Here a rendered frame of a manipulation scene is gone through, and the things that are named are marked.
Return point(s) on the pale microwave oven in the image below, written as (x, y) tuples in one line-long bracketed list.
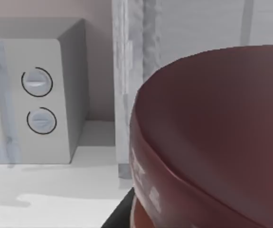
[(43, 99)]

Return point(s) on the dark red jar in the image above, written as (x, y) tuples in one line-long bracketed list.
[(209, 142)]

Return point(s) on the pale microwave knob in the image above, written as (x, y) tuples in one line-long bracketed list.
[(41, 120), (35, 81)]

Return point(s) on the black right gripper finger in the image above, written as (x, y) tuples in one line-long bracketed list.
[(120, 211)]

